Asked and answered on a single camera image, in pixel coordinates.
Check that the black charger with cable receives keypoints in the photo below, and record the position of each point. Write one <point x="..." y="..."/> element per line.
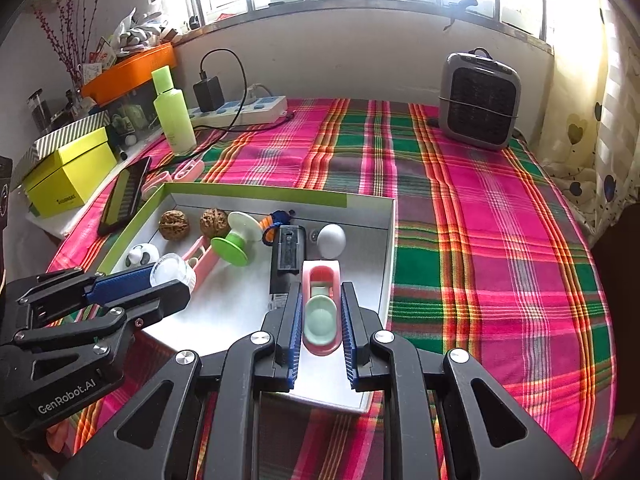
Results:
<point x="208" y="93"/>

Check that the grey space heater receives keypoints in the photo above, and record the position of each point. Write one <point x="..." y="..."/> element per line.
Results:
<point x="479" y="99"/>

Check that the pink plaid tablecloth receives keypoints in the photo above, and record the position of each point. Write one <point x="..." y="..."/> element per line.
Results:
<point x="488" y="255"/>

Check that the striped gift box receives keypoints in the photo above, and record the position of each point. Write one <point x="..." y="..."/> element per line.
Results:
<point x="50" y="142"/>

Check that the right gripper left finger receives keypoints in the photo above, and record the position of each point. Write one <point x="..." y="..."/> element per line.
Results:
<point x="199" y="410"/>

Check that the light green plastic bottle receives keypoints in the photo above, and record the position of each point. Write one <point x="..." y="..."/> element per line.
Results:
<point x="172" y="113"/>

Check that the dark brown walnut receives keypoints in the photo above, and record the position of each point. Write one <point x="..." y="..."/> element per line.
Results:
<point x="174" y="225"/>

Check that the light brown walnut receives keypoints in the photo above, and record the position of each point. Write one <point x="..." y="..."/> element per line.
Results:
<point x="214" y="223"/>

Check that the white panda-face round gadget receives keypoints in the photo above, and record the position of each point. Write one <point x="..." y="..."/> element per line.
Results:
<point x="141" y="255"/>

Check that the small white knob hook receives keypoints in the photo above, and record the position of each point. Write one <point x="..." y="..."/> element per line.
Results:
<point x="330" y="241"/>

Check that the red berry branches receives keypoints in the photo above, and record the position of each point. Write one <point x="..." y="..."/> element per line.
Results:
<point x="68" y="26"/>

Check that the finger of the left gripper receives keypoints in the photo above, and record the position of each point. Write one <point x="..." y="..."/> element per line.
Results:
<point x="27" y="331"/>
<point x="72" y="289"/>

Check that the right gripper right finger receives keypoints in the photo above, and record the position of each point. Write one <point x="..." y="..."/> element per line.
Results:
<point x="445" y="416"/>

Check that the clear round plastic jar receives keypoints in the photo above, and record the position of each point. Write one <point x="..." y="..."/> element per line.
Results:
<point x="172" y="267"/>

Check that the white power strip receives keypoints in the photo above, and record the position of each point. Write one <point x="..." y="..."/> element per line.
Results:
<point x="263" y="111"/>

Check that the green white spool holder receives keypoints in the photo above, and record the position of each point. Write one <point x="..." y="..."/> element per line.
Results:
<point x="231" y="248"/>

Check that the heart patterned curtain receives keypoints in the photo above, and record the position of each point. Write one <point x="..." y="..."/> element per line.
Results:
<point x="589" y="141"/>

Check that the black phone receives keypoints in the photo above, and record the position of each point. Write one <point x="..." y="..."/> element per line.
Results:
<point x="125" y="197"/>

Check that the black rectangular device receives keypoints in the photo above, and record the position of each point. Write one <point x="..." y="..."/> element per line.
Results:
<point x="287" y="257"/>

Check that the orange plastic tray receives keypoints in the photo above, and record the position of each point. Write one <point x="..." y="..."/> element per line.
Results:
<point x="128" y="75"/>

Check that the pink clip with hook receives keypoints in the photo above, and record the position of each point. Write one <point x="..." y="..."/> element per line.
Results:
<point x="202" y="259"/>

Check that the green white cardboard tray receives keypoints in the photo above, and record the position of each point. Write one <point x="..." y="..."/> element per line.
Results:
<point x="233" y="301"/>

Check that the pink clip near phone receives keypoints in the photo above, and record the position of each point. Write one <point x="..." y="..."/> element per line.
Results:
<point x="156" y="182"/>

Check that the yellow cardboard box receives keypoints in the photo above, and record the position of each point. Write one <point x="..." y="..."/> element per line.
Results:
<point x="67" y="178"/>

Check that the pink clip green pad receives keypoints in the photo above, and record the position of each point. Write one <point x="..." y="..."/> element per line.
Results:
<point x="322" y="319"/>

